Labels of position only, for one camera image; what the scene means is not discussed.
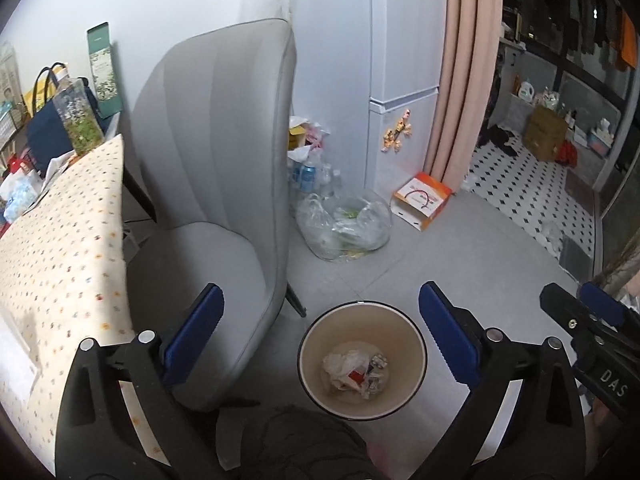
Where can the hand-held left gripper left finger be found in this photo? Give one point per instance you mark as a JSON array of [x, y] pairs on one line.
[[192, 335]]

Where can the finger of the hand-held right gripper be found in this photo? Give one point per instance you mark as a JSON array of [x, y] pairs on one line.
[[605, 307], [567, 310]]

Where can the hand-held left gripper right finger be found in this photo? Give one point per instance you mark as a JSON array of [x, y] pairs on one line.
[[450, 340]]

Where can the small red wrapper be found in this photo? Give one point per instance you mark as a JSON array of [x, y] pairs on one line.
[[357, 376]]

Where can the beige trash bin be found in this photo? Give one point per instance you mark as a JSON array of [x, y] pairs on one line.
[[350, 330]]

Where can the white tissue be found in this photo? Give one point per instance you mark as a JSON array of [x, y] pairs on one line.
[[342, 365], [15, 360]]

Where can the person's right forearm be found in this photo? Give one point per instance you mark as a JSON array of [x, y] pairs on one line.
[[612, 440]]

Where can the grey floor mat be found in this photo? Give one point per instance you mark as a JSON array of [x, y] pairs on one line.
[[575, 260]]

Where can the brown doormat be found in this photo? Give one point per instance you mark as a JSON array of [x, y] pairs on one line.
[[580, 190]]

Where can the orange and white box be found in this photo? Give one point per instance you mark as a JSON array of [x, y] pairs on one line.
[[422, 200]]

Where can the clear plastic bag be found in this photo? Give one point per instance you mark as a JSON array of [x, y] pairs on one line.
[[345, 225]]

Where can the person's dark trouser leg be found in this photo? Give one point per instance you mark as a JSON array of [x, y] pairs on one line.
[[300, 450]]

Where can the red bag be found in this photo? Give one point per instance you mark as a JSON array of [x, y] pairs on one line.
[[566, 152]]

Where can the floral tablecloth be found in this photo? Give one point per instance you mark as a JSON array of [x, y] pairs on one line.
[[65, 240]]

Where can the pale tissue box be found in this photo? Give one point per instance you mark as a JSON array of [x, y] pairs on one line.
[[600, 139]]

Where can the grey upholstered chair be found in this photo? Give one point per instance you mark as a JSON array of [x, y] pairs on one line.
[[210, 160]]

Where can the brown cardboard box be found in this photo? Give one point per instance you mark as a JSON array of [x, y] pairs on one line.
[[545, 132]]

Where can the flat white tissue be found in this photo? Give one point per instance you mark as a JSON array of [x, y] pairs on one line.
[[15, 360]]

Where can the dark clothes on floor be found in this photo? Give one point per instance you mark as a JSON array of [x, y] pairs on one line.
[[500, 140]]

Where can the blue soda can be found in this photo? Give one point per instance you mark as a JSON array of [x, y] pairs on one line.
[[306, 175]]

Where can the orange fridge decoration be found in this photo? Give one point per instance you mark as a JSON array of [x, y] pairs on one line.
[[397, 132]]

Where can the blue tissue box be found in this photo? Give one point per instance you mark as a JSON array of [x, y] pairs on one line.
[[20, 200]]

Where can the white detergent bottle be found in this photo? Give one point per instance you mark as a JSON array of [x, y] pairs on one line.
[[526, 91]]

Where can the yellow cardboard box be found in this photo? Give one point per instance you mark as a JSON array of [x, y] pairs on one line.
[[299, 135]]

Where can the white and pink plastic bag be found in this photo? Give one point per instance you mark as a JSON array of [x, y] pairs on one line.
[[317, 137]]

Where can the clear bottle with yellow drink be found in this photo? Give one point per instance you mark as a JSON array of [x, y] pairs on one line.
[[80, 125]]

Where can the navy lunch bag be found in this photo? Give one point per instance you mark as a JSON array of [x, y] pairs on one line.
[[45, 135]]

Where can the pink curtain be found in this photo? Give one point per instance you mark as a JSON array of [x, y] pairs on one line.
[[465, 60]]

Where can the green carton box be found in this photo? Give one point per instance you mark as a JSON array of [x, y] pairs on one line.
[[102, 70]]

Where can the yellow snack bag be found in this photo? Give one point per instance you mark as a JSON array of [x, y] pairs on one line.
[[31, 96]]

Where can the white fridge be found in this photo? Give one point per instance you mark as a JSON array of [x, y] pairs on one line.
[[400, 35]]

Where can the white printed carton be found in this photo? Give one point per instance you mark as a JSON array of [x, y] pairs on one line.
[[7, 85]]

